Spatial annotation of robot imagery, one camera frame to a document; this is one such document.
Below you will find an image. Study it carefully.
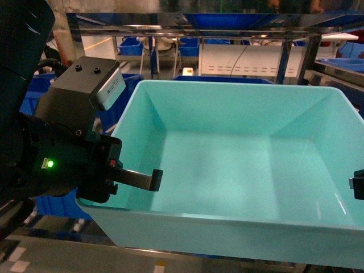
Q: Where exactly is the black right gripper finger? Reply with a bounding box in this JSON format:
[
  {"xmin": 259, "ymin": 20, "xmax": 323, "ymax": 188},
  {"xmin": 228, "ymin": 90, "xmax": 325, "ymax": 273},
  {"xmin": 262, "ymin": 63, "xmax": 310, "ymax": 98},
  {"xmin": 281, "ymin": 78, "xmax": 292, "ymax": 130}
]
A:
[{"xmin": 349, "ymin": 169, "xmax": 364, "ymax": 200}]

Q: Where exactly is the teal plastic bin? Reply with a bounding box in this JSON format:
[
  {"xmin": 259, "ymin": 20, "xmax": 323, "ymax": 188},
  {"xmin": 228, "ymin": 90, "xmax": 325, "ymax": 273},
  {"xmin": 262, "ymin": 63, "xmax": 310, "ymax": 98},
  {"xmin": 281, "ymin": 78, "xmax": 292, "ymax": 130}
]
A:
[{"xmin": 77, "ymin": 80, "xmax": 363, "ymax": 268}]

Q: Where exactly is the blue bin behind teal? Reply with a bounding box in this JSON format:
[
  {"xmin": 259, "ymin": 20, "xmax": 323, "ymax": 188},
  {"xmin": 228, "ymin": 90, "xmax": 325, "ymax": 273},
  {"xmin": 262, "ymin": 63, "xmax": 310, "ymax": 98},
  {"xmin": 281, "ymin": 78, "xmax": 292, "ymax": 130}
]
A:
[{"xmin": 173, "ymin": 76, "xmax": 273, "ymax": 84}]

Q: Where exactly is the white perforated cabinet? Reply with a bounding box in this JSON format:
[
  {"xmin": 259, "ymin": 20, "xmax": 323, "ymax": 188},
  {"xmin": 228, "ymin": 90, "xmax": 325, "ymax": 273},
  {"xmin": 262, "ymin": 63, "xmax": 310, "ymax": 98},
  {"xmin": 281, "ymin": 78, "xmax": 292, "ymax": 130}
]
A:
[{"xmin": 198, "ymin": 42, "xmax": 308, "ymax": 78}]

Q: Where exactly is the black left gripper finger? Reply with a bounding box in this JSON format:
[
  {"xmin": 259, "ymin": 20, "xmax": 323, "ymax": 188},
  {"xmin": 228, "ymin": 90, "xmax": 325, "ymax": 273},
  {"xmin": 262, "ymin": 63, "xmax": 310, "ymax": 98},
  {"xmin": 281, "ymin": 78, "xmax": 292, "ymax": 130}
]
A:
[{"xmin": 106, "ymin": 166, "xmax": 163, "ymax": 191}]

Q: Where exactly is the stainless steel shelf frame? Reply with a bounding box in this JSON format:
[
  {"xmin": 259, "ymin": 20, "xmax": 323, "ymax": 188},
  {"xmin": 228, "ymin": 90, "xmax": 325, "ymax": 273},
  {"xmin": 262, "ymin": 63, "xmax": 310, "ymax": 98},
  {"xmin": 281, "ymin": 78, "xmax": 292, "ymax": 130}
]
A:
[{"xmin": 66, "ymin": 10, "xmax": 363, "ymax": 84}]

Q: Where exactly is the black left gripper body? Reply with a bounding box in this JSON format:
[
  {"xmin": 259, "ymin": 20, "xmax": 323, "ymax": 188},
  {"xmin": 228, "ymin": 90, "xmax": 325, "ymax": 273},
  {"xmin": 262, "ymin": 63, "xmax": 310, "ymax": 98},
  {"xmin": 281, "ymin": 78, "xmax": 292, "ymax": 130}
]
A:
[{"xmin": 16, "ymin": 113, "xmax": 122, "ymax": 203}]

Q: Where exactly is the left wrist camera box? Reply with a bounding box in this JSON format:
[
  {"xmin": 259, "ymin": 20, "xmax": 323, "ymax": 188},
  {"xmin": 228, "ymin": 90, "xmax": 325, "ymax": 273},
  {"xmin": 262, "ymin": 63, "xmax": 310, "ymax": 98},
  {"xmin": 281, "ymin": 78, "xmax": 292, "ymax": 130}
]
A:
[{"xmin": 34, "ymin": 56, "xmax": 123, "ymax": 137}]

